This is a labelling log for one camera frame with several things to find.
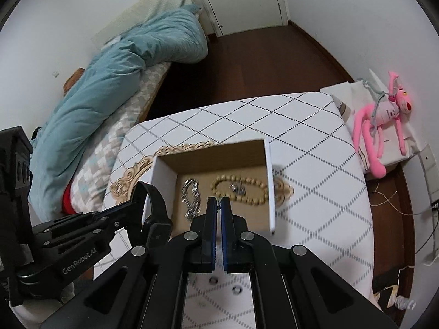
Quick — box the white power strip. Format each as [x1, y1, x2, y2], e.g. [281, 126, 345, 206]
[420, 144, 439, 203]

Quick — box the pink panther plush toy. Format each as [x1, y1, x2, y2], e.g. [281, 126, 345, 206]
[353, 71, 413, 179]

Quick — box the black wristband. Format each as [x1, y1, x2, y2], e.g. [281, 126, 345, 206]
[127, 181, 173, 249]

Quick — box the wooden bead bracelet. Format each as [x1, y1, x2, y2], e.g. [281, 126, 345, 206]
[209, 174, 270, 207]

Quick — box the red blanket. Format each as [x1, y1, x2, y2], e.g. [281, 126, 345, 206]
[62, 182, 76, 215]

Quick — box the white headboard pillow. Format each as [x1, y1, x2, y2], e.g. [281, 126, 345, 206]
[92, 0, 212, 48]

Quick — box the silver chain bracelet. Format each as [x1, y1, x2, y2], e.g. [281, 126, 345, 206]
[181, 177, 202, 222]

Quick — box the brown pillow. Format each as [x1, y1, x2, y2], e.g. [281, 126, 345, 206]
[63, 68, 85, 97]

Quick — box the white cardboard box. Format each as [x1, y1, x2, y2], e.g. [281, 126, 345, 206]
[147, 139, 275, 236]

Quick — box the teal duvet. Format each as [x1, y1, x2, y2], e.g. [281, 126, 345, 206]
[28, 4, 208, 222]

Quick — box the checked bed sheet mattress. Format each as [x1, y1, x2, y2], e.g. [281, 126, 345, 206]
[70, 63, 170, 213]

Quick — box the white door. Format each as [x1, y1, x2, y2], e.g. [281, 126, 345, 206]
[203, 0, 287, 36]

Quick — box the white side stand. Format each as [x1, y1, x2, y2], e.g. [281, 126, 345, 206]
[321, 70, 420, 178]

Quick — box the white cable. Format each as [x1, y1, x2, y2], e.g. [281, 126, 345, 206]
[368, 180, 439, 268]

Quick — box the white checked tablecloth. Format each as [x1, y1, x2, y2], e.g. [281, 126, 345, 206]
[92, 92, 375, 329]

